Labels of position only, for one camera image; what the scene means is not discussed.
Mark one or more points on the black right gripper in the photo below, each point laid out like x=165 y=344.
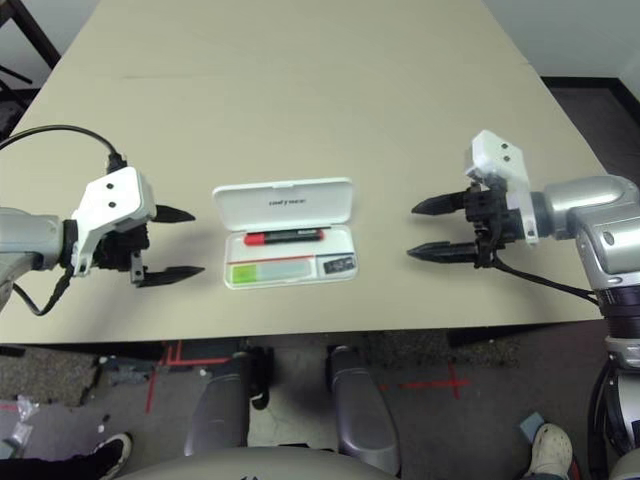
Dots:
x=492 y=220

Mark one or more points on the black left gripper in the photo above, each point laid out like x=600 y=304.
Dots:
x=122 y=250

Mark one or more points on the green and clear eraser case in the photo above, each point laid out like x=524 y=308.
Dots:
x=270 y=273

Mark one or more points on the red and black marker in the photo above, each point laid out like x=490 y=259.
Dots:
x=280 y=236

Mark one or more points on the white plastic pencil case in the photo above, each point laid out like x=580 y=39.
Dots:
x=285 y=200

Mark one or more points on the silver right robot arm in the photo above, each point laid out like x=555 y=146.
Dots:
x=590 y=200

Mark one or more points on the black table base bar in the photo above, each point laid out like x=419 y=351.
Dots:
x=472 y=339
x=11 y=351

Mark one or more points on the grey robot left leg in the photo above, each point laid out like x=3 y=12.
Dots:
x=220 y=415

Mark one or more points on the grey robot leg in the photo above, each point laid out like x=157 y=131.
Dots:
x=220 y=415
x=360 y=415

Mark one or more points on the grey robot right leg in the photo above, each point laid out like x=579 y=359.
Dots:
x=360 y=415

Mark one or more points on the black bystander shoe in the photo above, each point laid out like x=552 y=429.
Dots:
x=115 y=450

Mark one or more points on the small blue grey box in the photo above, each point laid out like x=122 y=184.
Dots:
x=531 y=425

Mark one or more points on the black tripod stand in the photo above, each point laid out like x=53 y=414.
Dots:
x=15 y=75

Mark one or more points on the grey robot torso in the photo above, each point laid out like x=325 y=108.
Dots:
x=250 y=465

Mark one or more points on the clear plastic bag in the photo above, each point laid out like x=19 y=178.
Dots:
x=20 y=425

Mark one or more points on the white bystander shoe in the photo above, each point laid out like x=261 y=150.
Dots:
x=550 y=447

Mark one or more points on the black framed side table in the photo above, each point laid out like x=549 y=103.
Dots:
x=40 y=30

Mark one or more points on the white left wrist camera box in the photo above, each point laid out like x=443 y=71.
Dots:
x=115 y=195

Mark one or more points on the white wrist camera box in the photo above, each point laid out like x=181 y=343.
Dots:
x=115 y=195
x=500 y=155

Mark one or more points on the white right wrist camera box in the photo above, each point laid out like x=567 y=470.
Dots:
x=500 y=155

